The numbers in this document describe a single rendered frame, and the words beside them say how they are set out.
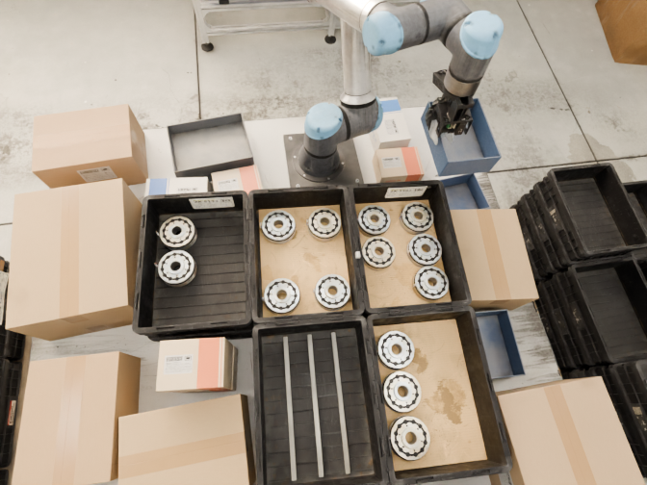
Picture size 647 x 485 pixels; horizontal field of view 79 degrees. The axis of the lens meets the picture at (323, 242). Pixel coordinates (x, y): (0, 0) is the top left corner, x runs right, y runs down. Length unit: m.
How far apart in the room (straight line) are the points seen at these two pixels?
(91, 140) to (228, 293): 0.69
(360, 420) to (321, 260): 0.46
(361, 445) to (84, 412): 0.70
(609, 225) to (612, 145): 1.14
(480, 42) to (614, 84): 2.75
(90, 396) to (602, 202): 2.07
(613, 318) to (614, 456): 0.88
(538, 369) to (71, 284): 1.40
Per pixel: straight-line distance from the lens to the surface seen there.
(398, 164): 1.48
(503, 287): 1.30
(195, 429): 1.13
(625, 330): 2.11
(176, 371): 1.08
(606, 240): 2.08
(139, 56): 3.06
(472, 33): 0.86
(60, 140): 1.57
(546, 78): 3.31
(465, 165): 1.12
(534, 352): 1.48
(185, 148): 1.54
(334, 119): 1.29
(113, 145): 1.48
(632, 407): 1.91
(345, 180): 1.43
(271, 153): 1.55
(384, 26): 0.84
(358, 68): 1.29
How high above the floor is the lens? 1.96
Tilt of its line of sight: 67 degrees down
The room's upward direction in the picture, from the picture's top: 10 degrees clockwise
